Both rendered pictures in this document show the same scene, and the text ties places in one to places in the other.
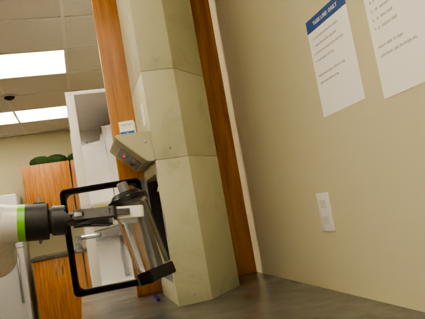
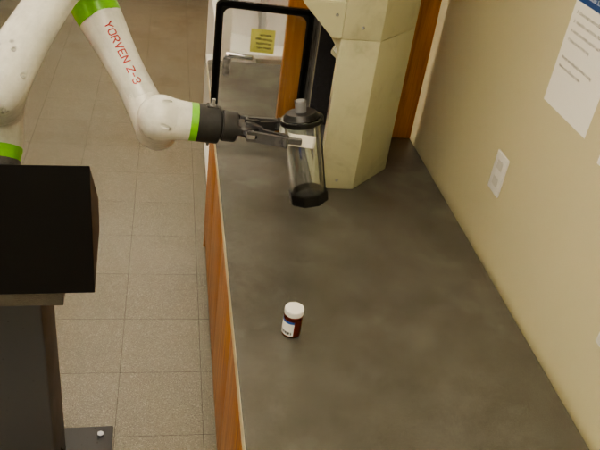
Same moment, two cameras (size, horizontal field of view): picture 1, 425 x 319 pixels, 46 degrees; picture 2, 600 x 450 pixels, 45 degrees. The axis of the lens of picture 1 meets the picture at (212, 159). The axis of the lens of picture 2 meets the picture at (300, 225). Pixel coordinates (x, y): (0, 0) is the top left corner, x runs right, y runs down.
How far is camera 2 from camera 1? 0.87 m
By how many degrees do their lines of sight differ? 39
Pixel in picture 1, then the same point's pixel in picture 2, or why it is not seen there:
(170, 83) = not seen: outside the picture
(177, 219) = (344, 108)
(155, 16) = not seen: outside the picture
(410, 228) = (552, 271)
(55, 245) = not seen: outside the picture
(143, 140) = (335, 12)
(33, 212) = (208, 121)
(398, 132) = (588, 201)
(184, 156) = (376, 42)
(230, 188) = (417, 42)
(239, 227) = (409, 88)
